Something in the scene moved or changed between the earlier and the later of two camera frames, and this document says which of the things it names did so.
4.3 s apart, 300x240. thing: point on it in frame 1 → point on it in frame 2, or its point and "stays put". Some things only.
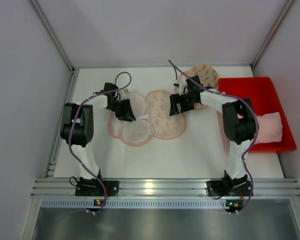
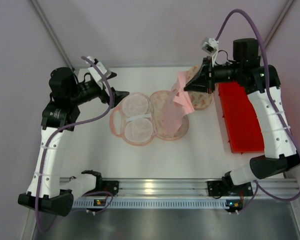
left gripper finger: (127, 116) → (118, 95)
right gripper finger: (185, 106) → (199, 82)
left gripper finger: (126, 107) → (111, 75)
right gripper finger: (174, 99) → (200, 82)
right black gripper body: (178, 104) → (210, 75)
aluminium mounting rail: (53, 188) stays put
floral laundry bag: (151, 113) stays put
